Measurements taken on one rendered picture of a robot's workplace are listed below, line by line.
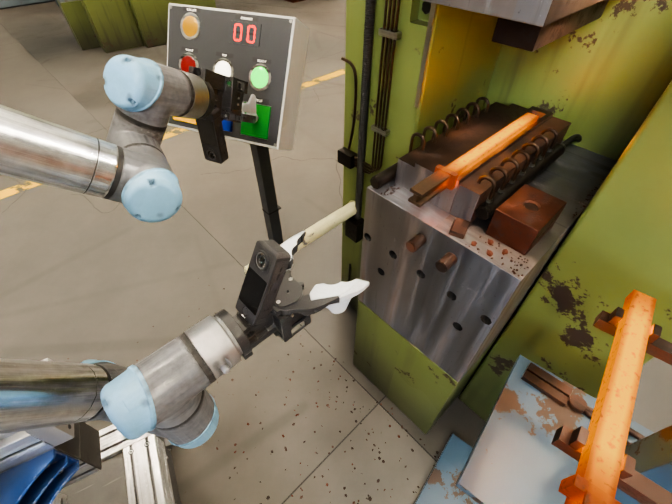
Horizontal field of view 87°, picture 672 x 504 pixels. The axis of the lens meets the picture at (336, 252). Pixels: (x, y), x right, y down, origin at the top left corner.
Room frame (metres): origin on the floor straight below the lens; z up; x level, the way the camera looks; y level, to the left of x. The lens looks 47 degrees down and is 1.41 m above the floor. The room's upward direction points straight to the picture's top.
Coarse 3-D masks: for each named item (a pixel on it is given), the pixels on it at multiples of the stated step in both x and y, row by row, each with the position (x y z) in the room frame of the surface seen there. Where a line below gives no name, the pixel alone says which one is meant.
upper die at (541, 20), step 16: (432, 0) 0.67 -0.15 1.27; (448, 0) 0.65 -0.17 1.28; (464, 0) 0.63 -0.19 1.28; (480, 0) 0.61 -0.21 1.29; (496, 0) 0.59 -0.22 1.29; (512, 0) 0.57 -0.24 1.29; (528, 0) 0.56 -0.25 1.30; (544, 0) 0.54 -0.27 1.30; (560, 0) 0.55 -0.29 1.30; (576, 0) 0.60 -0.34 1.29; (592, 0) 0.65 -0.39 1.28; (496, 16) 0.59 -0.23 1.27; (512, 16) 0.57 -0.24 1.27; (528, 16) 0.55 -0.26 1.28; (544, 16) 0.54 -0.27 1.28; (560, 16) 0.57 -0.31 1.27
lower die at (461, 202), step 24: (480, 120) 0.86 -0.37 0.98; (504, 120) 0.84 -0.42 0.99; (552, 120) 0.84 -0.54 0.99; (432, 144) 0.74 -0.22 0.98; (456, 144) 0.72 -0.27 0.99; (504, 144) 0.71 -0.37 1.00; (408, 168) 0.66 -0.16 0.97; (432, 168) 0.63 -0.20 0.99; (480, 168) 0.63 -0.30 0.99; (504, 168) 0.63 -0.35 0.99; (456, 192) 0.57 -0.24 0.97; (480, 192) 0.54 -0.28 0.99; (456, 216) 0.56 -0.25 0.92
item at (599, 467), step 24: (624, 312) 0.29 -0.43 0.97; (648, 312) 0.28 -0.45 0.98; (624, 336) 0.24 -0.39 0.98; (648, 336) 0.24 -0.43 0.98; (624, 360) 0.21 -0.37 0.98; (624, 384) 0.18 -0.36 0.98; (600, 408) 0.15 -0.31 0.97; (624, 408) 0.15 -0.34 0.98; (600, 432) 0.12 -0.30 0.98; (624, 432) 0.12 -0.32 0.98; (600, 456) 0.10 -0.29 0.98; (576, 480) 0.07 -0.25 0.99; (600, 480) 0.08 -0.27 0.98
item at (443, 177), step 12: (516, 120) 0.80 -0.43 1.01; (528, 120) 0.80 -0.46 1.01; (504, 132) 0.75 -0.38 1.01; (516, 132) 0.75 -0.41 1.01; (480, 144) 0.69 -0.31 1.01; (492, 144) 0.69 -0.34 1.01; (468, 156) 0.65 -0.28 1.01; (480, 156) 0.65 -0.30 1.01; (444, 168) 0.59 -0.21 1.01; (456, 168) 0.60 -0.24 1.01; (468, 168) 0.62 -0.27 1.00; (432, 180) 0.56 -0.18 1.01; (444, 180) 0.56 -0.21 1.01; (456, 180) 0.57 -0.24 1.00; (420, 192) 0.52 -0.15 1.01; (432, 192) 0.55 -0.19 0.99; (420, 204) 0.51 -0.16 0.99
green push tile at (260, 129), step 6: (246, 102) 0.83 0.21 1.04; (258, 108) 0.81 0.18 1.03; (264, 108) 0.81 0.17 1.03; (270, 108) 0.81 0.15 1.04; (258, 114) 0.81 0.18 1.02; (264, 114) 0.80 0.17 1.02; (270, 114) 0.80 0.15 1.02; (258, 120) 0.80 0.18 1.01; (264, 120) 0.80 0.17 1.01; (246, 126) 0.80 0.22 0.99; (252, 126) 0.80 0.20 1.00; (258, 126) 0.79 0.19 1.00; (264, 126) 0.79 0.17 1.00; (240, 132) 0.80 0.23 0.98; (246, 132) 0.80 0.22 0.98; (252, 132) 0.79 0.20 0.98; (258, 132) 0.79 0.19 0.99; (264, 132) 0.78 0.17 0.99; (264, 138) 0.77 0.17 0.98
